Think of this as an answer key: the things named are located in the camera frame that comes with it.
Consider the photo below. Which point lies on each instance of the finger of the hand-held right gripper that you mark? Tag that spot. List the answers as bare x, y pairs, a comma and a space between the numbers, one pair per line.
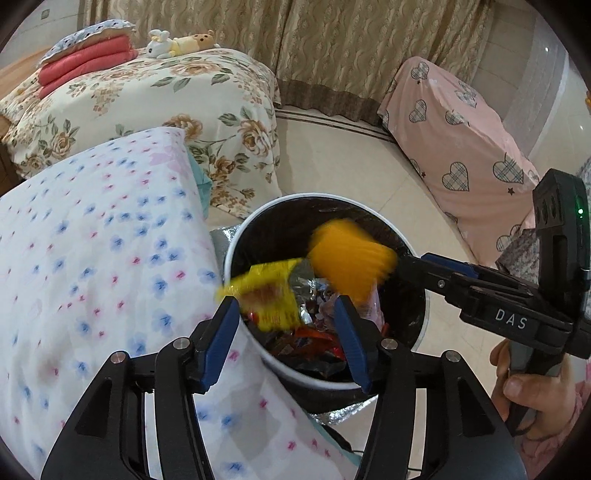
489, 280
425, 272

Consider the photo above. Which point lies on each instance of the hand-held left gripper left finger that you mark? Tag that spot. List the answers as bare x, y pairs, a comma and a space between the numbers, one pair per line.
219, 341

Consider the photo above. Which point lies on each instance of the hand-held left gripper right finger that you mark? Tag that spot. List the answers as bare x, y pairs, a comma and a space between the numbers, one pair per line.
353, 344

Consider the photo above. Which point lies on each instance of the pink striped wrapper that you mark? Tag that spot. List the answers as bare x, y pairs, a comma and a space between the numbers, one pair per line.
364, 304

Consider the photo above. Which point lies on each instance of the yellow snack wrapper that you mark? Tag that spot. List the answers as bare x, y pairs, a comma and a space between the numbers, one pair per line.
268, 295

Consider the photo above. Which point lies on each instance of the white waste bin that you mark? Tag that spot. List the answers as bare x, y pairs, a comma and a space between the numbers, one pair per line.
272, 226

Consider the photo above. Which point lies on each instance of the person's right forearm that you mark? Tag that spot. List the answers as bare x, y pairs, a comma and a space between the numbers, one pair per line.
563, 452

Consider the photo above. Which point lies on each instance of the person's right hand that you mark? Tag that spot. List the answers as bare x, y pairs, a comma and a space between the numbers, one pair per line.
554, 397

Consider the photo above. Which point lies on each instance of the pink heart print cloth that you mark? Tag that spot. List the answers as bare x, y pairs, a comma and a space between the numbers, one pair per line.
452, 138

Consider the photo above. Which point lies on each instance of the teal cloth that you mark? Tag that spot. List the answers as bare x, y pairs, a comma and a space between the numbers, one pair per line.
201, 184

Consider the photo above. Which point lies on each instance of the beige patterned curtains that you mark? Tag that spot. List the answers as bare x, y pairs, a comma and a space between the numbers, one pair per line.
346, 46

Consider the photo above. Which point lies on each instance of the bed with floral bedspread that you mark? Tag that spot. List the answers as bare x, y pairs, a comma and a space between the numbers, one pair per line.
161, 101

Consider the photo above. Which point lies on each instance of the yellow plush toy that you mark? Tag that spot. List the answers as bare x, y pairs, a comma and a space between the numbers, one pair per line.
196, 42

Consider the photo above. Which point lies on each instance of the folded pink blanket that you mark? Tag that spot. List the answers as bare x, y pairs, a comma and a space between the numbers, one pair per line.
83, 64

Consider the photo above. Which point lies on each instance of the polka dot pillow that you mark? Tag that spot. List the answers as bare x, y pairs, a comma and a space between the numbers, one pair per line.
83, 37

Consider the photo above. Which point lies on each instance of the wooden headboard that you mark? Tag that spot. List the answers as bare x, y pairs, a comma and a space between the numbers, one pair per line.
18, 69

